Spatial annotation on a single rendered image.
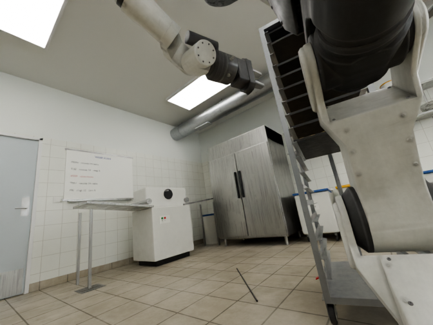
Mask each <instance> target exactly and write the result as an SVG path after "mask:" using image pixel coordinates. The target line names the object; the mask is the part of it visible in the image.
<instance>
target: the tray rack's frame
mask: <svg viewBox="0 0 433 325"><path fill-rule="evenodd" d="M280 26H282V25H281V22H280V21H279V19H278V18H277V19H275V20H274V21H271V22H270V23H268V24H266V25H264V26H263V30H264V32H265V33H266V32H271V31H273V30H274V29H276V28H278V27H280ZM328 157H329V161H330V164H331V168H332V172H333V174H334V178H335V181H336V185H337V188H338V191H339V194H340V195H341V196H342V194H343V189H342V186H341V183H340V179H339V177H338V172H337V170H336V166H335V163H334V159H333V157H332V154H329V155H328ZM303 181H304V184H305V185H306V186H307V187H308V188H309V183H308V182H307V181H306V180H305V179H304V178H303ZM306 192H307V197H308V200H312V199H313V198H312V195H311V192H308V191H307V190H306ZM310 207H311V212H312V214H313V213H314V212H315V211H316V210H315V207H314V205H310ZM357 247H358V250H359V253H360V255H361V256H363V255H362V253H361V249H360V247H359V246H358V245H357ZM331 270H332V280H330V279H327V284H328V287H329V292H330V295H331V302H332V304H333V305H334V308H335V311H336V316H337V318H338V312H337V310H336V306H335V304H342V305H353V306H374V307H384V305H383V304H382V303H381V301H380V300H379V298H377V296H376V295H375V294H374V292H373V291H372V290H371V289H370V288H369V286H368V285H367V284H366V282H365V281H364V280H363V279H362V278H361V276H360V275H359V273H358V272H357V271H356V270H354V269H352V268H351V267H350V265H349V262H348V261H335V262H331Z"/></svg>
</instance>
